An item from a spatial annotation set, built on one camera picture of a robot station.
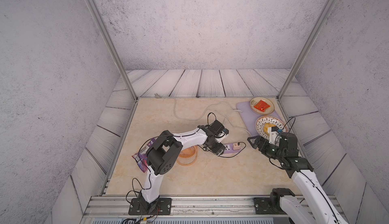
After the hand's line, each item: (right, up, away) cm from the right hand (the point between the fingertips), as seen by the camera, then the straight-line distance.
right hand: (254, 141), depth 78 cm
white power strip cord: (0, +16, +33) cm, 37 cm away
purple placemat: (+7, +11, +29) cm, 32 cm away
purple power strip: (-10, -7, +11) cm, 17 cm away
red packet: (+18, +19, +33) cm, 42 cm away
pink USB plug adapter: (-7, -5, +8) cm, 12 cm away
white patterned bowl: (+14, +8, +26) cm, 31 cm away
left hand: (-15, -8, +12) cm, 21 cm away
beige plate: (+22, +15, +33) cm, 42 cm away
